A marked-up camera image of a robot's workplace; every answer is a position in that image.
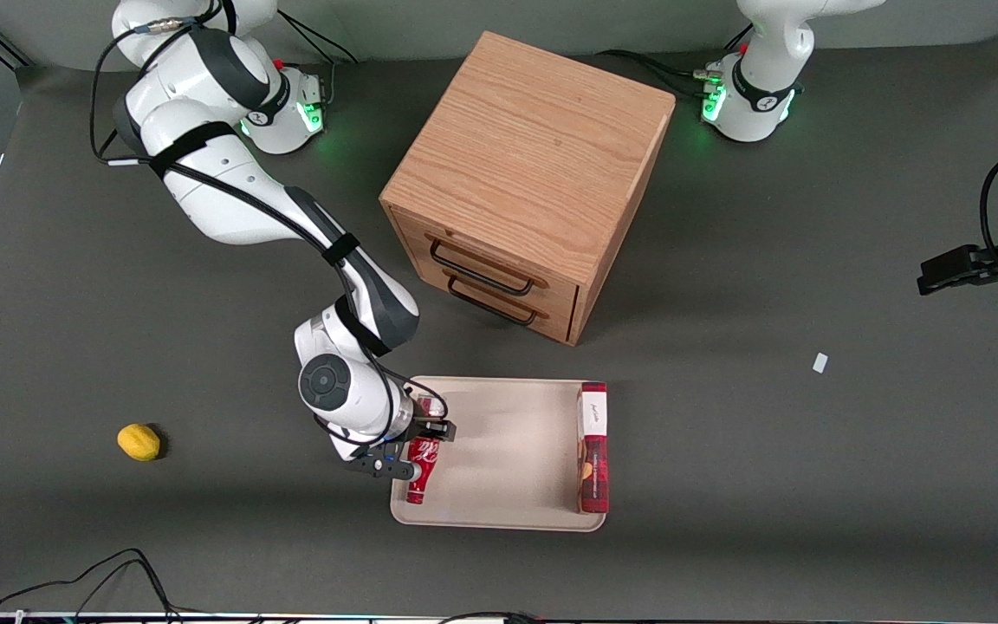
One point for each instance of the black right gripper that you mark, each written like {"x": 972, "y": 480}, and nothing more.
{"x": 420, "y": 426}

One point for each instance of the red coke bottle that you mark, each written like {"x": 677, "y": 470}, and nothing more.
{"x": 421, "y": 472}

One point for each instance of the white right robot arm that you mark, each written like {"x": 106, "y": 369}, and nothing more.
{"x": 239, "y": 191}

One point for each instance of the beige rectangular tray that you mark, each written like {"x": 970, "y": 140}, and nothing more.
{"x": 508, "y": 459}

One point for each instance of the small white paper scrap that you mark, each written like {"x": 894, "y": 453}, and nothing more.
{"x": 820, "y": 362}

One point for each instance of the red snack box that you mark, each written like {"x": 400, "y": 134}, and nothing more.
{"x": 594, "y": 451}

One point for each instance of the yellow lemon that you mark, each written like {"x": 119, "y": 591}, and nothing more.
{"x": 139, "y": 442}

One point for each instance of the wooden two-drawer cabinet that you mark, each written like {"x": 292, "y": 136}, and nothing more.
{"x": 534, "y": 147}

